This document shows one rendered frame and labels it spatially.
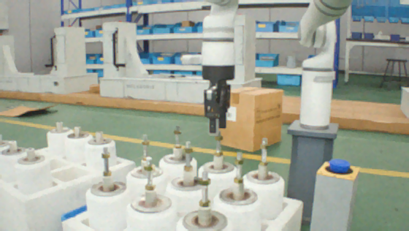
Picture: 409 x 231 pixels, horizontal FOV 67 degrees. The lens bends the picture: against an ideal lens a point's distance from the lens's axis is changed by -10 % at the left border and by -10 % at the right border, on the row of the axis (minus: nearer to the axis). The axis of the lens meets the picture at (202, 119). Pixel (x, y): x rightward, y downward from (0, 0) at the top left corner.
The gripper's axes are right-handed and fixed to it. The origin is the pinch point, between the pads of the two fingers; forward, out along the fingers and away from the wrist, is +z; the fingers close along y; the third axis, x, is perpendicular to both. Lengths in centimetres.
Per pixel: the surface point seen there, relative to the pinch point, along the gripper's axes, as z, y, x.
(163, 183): 11.7, -9.7, 9.7
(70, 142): 11, 9, 52
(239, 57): -11, 189, 39
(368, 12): -91, 567, -111
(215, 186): 12.9, -4.6, -1.0
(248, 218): 12.7, -18.1, -11.4
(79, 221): 17.3, -23.7, 23.0
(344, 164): 2.3, -12.8, -27.7
